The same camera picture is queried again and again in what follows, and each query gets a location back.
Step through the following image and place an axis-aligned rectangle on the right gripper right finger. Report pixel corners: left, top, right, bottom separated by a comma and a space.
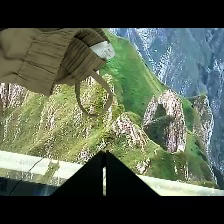
105, 150, 160, 197

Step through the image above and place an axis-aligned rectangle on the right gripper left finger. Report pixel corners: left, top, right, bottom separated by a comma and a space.
51, 150, 107, 197

